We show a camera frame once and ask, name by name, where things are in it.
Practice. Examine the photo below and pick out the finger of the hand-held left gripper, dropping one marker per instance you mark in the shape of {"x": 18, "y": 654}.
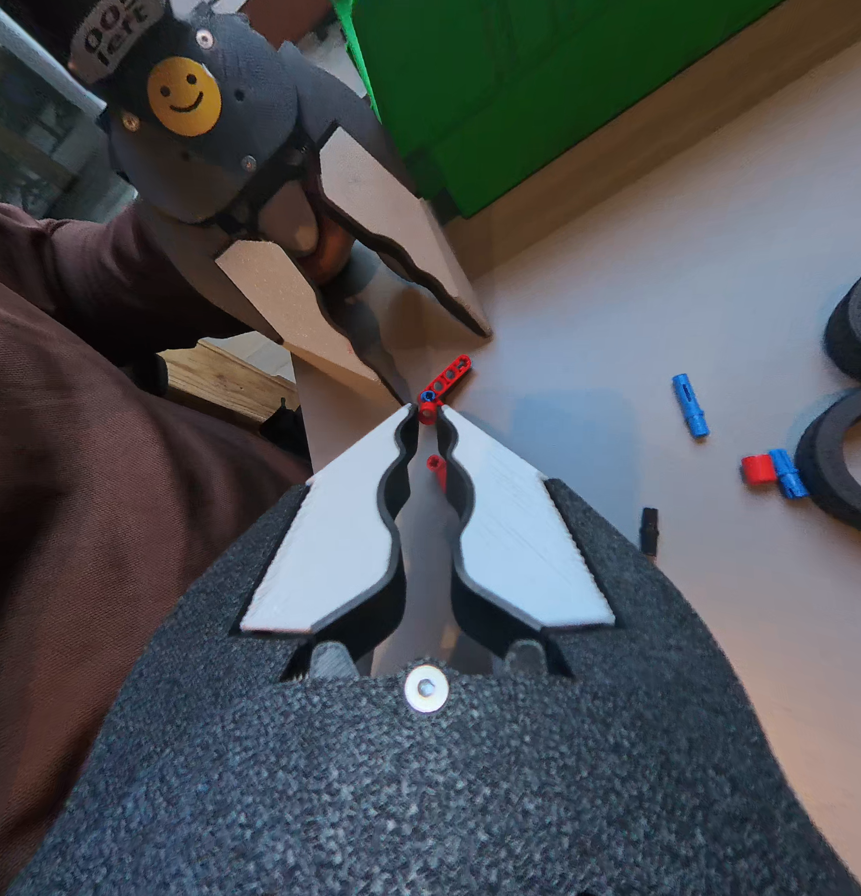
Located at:
{"x": 283, "y": 301}
{"x": 395, "y": 217}

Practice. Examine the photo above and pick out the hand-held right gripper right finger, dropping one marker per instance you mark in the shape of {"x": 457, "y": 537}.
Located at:
{"x": 528, "y": 553}

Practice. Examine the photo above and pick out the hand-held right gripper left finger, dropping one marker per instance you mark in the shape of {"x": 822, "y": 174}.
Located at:
{"x": 318, "y": 560}

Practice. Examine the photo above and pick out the red cone piece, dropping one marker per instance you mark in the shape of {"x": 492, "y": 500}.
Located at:
{"x": 437, "y": 472}

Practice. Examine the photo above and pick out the black connector pin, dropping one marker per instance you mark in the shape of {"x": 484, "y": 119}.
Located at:
{"x": 650, "y": 530}

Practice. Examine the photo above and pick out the red angled beam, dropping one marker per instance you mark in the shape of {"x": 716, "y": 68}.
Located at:
{"x": 448, "y": 374}

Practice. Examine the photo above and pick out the small red bush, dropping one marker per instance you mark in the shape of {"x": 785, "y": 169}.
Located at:
{"x": 758, "y": 469}
{"x": 427, "y": 416}

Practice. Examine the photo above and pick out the green plastic bin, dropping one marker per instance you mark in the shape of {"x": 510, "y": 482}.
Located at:
{"x": 542, "y": 91}

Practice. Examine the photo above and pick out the person's left forearm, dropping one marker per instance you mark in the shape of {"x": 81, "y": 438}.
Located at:
{"x": 87, "y": 280}

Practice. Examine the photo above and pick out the grey desk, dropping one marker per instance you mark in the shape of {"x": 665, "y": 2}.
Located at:
{"x": 647, "y": 315}

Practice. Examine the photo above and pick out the person's left hand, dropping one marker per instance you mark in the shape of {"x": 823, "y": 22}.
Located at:
{"x": 332, "y": 252}

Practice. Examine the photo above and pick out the person's black pants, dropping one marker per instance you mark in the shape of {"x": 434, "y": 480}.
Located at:
{"x": 287, "y": 427}

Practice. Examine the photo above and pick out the person's brown sweater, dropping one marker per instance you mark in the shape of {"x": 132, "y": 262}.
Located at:
{"x": 87, "y": 560}

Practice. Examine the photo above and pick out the black rubber toy tire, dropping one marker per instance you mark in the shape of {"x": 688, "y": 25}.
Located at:
{"x": 819, "y": 462}
{"x": 851, "y": 329}

